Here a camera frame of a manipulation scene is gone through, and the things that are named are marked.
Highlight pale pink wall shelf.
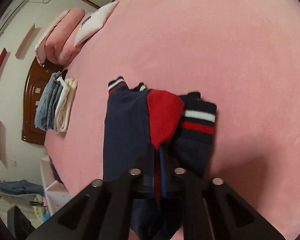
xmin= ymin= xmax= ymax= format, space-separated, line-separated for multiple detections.
xmin=0 ymin=121 xmax=7 ymax=168

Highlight white printed pillow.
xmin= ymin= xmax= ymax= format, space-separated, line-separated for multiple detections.
xmin=74 ymin=1 xmax=119 ymax=47

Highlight blue denim clothes heap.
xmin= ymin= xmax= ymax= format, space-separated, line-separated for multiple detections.
xmin=0 ymin=179 xmax=44 ymax=196

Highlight white air conditioner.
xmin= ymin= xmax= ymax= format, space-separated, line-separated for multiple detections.
xmin=0 ymin=0 xmax=30 ymax=46

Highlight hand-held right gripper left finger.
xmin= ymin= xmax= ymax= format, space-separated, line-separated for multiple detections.
xmin=25 ymin=152 xmax=155 ymax=240

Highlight folded pink quilt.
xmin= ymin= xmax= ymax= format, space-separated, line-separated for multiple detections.
xmin=34 ymin=7 xmax=93 ymax=67

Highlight folded blue jeans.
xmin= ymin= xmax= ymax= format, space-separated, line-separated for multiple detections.
xmin=34 ymin=72 xmax=63 ymax=131

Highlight navy and red varsity jacket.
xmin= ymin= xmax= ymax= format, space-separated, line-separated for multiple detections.
xmin=102 ymin=76 xmax=218 ymax=240

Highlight folded white clothes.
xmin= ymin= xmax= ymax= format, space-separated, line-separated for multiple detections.
xmin=54 ymin=76 xmax=78 ymax=133

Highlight brown wooden headboard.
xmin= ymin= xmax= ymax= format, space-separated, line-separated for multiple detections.
xmin=21 ymin=56 xmax=68 ymax=145

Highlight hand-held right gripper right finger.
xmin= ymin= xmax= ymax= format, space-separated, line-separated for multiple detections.
xmin=160 ymin=147 xmax=287 ymax=240

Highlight white pink bedside box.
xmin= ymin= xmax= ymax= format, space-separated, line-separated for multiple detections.
xmin=40 ymin=155 xmax=73 ymax=220

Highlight pink bed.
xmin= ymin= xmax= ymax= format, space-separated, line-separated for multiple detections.
xmin=44 ymin=0 xmax=300 ymax=240

